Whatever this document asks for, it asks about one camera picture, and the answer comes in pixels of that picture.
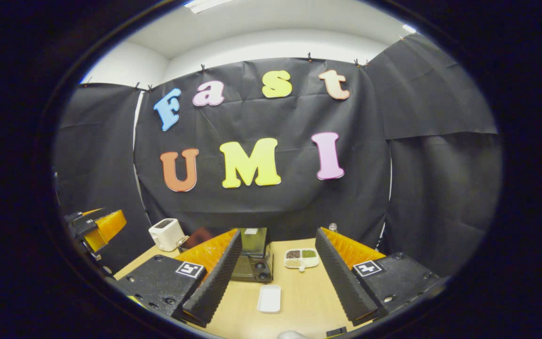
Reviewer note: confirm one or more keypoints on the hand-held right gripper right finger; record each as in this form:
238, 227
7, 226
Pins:
339, 278

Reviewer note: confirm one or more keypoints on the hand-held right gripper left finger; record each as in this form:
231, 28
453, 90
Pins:
219, 282

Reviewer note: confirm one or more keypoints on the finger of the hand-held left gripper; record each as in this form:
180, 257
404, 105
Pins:
93, 212
106, 228

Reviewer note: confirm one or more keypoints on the black electric oven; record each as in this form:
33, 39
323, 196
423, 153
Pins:
252, 261

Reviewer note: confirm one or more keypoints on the white divided spice dish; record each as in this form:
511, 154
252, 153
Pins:
301, 258

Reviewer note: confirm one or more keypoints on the clear plastic water bottle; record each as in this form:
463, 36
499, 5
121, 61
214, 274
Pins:
332, 227

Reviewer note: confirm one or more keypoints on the white rectangular tray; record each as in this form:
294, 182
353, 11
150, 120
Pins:
269, 299

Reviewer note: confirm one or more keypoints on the white toaster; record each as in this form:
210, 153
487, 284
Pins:
166, 234

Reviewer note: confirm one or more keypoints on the black backdrop cloth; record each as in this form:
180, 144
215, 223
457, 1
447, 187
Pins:
271, 207

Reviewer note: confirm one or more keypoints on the long ceiling light panel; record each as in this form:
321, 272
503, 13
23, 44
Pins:
207, 4

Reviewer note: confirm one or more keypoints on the small ceiling light panel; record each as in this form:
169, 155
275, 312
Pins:
409, 28

